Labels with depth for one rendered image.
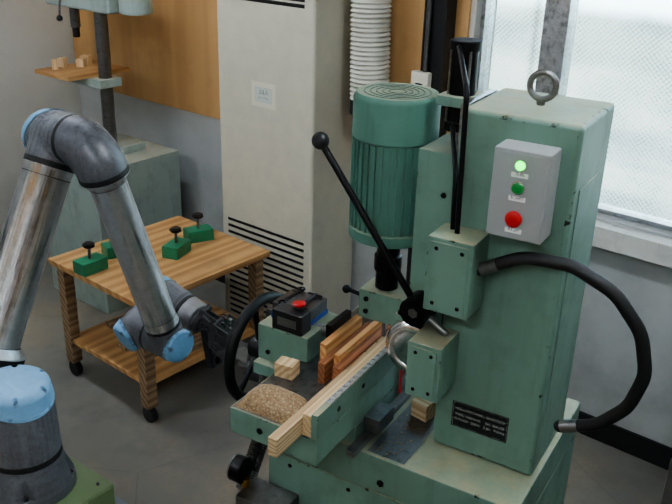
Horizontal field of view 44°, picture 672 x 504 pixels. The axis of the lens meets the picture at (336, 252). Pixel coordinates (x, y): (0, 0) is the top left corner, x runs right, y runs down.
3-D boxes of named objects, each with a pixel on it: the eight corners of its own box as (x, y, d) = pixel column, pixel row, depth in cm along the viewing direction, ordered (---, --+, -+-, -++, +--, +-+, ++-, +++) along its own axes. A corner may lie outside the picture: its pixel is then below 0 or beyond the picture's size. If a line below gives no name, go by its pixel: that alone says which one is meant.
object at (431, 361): (423, 373, 171) (427, 321, 166) (454, 383, 168) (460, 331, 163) (403, 394, 163) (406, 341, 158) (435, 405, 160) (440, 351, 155)
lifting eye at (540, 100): (526, 101, 153) (530, 66, 150) (558, 106, 150) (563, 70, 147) (523, 103, 151) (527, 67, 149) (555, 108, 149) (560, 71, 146)
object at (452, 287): (439, 292, 162) (445, 221, 156) (482, 304, 158) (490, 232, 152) (421, 309, 156) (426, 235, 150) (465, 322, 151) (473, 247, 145)
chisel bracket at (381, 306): (372, 310, 190) (373, 276, 187) (427, 326, 184) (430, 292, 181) (356, 322, 185) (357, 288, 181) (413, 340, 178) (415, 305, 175)
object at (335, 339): (355, 342, 193) (356, 314, 190) (361, 344, 193) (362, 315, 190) (319, 373, 181) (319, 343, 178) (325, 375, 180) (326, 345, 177)
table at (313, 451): (338, 306, 223) (339, 286, 220) (442, 337, 209) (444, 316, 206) (193, 417, 175) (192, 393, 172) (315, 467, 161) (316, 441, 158)
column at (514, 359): (471, 392, 194) (504, 85, 165) (565, 422, 183) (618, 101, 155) (431, 441, 176) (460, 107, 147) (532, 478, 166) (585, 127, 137)
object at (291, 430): (408, 325, 202) (410, 311, 200) (416, 327, 201) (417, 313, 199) (267, 454, 154) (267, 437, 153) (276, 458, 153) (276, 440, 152)
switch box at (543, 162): (497, 223, 151) (506, 137, 144) (550, 234, 146) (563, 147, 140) (484, 233, 146) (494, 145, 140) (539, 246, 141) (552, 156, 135)
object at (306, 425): (431, 313, 208) (433, 295, 206) (438, 315, 207) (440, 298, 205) (301, 434, 160) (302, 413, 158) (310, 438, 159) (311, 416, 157)
